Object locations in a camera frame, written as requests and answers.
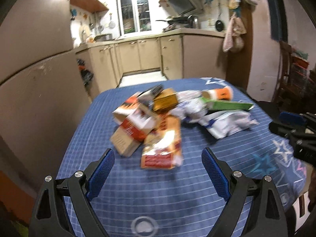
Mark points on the black trash bag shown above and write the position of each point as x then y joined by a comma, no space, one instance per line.
86,75

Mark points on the red Liqun cigarette pack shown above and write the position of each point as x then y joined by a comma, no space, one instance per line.
137,122

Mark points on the hanging black small pan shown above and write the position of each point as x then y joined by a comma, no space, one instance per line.
219,25

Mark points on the beige refrigerator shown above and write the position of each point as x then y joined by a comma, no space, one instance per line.
43,98

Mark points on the hanging pink cloth bag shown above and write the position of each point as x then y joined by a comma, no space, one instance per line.
233,39

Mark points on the white blue plastic wrapper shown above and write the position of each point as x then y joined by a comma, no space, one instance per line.
226,123

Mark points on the green flat carton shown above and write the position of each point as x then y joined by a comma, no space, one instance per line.
219,105

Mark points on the black frying pan on stove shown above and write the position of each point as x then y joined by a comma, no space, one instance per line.
176,20

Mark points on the orange bicycle paper cup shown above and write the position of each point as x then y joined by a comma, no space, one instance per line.
129,105

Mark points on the kitchen window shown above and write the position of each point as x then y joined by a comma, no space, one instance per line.
134,16

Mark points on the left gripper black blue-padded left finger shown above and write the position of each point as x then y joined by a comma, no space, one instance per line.
50,216

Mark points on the small orange white cup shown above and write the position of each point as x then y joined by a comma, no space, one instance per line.
225,93

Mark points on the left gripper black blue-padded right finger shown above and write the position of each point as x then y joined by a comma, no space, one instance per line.
266,216

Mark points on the crumpled white blue bag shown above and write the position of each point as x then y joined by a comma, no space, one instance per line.
191,107

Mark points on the beige kitchen cabinets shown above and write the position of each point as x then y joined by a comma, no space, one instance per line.
177,54

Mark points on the orange long snack box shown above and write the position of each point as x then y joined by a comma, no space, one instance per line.
163,146

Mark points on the wooden chair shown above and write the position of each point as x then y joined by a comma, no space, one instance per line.
293,77

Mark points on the yellow small carton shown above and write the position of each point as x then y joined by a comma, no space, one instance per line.
166,100

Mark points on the steel kettle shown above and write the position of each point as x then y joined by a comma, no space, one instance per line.
193,21

